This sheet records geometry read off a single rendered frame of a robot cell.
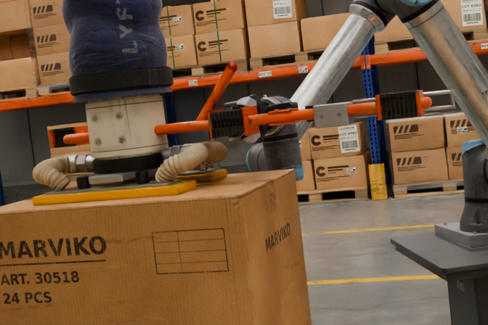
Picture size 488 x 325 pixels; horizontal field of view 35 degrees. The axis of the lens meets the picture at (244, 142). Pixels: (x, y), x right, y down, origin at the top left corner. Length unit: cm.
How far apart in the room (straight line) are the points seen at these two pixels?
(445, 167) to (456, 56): 661
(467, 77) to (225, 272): 95
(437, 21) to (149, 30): 79
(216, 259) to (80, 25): 57
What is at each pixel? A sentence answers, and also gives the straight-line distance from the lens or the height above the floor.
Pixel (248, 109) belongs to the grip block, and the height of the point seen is 123.
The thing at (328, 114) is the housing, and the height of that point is 120.
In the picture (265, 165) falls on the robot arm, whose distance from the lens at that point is 193.
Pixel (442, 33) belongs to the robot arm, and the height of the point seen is 137.
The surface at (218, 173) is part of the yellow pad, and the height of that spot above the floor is 110.
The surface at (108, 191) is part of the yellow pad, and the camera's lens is 160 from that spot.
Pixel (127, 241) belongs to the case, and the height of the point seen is 100.
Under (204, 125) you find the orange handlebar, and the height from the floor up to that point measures 121.
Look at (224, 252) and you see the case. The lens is 146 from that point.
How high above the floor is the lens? 125
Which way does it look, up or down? 3 degrees down
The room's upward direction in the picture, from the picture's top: 7 degrees counter-clockwise
